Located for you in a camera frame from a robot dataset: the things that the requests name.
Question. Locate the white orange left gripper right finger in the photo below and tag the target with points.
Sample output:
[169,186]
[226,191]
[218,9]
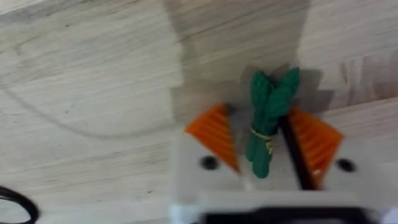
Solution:
[326,155]

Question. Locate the green toy vegetable bundle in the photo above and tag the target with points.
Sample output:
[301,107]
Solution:
[270,121]

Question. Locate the white orange left gripper left finger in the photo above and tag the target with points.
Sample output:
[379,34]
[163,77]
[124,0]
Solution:
[211,146]

